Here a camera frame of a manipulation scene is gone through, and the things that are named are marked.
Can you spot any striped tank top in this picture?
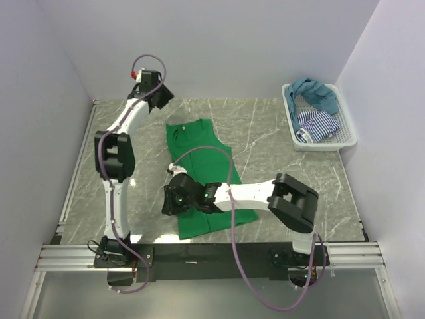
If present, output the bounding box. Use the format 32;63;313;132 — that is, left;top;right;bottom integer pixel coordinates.
295;111;340;143

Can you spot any green tank top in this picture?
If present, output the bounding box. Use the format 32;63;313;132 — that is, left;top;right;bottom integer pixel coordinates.
165;118;260;240

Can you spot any blue tank top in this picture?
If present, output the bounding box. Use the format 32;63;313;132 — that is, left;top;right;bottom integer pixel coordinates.
284;78;339;130

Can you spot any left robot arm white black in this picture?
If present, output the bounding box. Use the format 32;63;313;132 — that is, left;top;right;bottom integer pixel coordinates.
94;68;174;267

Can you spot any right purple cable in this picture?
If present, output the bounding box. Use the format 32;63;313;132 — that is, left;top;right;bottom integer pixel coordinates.
172;145;328;312

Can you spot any purple cable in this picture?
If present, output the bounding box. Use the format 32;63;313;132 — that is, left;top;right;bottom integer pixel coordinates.
172;145;328;312
99;54;167;295

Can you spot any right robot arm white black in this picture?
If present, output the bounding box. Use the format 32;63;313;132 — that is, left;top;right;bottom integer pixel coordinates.
162;173;319;265

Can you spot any aluminium rail frame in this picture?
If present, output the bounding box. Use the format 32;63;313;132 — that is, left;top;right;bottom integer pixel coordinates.
22;98;400;318

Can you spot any black base beam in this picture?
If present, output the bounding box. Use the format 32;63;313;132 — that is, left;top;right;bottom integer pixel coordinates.
94;242;309;282

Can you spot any white plastic basket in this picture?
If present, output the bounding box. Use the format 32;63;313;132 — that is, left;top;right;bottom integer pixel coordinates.
282;84;357;152

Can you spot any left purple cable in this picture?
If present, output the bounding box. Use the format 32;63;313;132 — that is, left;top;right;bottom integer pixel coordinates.
99;54;167;295

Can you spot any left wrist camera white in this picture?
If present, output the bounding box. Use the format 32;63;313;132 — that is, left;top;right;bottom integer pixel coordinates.
131;68;145;83

